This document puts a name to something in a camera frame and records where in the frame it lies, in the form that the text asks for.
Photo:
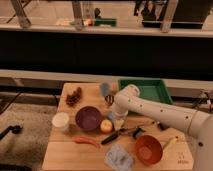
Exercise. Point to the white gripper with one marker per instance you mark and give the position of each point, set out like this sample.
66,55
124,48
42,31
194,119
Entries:
118,123

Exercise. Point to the red bowl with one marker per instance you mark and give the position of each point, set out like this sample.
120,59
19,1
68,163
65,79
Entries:
148,150

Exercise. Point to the blue sponge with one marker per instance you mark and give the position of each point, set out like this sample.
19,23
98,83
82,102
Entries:
110,116

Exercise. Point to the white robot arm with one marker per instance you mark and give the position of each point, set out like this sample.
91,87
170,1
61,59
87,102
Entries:
194,123

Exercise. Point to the purple bowl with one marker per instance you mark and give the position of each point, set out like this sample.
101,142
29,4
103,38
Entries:
88,118

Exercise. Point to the yellow round fruit toy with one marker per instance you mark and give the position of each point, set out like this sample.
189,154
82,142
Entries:
106,126

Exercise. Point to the small black object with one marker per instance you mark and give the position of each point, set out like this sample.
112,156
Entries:
138,132

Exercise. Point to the small metal cup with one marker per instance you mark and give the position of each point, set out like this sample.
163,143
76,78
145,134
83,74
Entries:
109,99

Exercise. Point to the clear plastic bag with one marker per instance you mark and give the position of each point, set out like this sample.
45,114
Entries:
118,158

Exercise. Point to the blue grey cup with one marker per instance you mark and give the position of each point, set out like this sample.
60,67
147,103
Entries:
104,89

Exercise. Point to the red chili pepper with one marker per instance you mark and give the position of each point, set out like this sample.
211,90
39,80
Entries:
85,140

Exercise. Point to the green tray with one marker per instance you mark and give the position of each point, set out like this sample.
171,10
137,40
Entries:
150,89

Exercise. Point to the bunch of dark grapes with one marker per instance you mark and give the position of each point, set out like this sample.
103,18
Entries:
74,98

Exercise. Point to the yellow banana toy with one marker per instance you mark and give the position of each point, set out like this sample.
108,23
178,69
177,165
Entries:
170,143

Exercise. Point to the white cup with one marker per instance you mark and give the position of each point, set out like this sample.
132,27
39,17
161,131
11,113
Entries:
61,121

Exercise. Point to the black device on floor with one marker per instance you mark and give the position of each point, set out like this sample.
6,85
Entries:
14,129

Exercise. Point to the black handled utensil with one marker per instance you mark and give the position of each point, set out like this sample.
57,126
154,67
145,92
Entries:
116,134

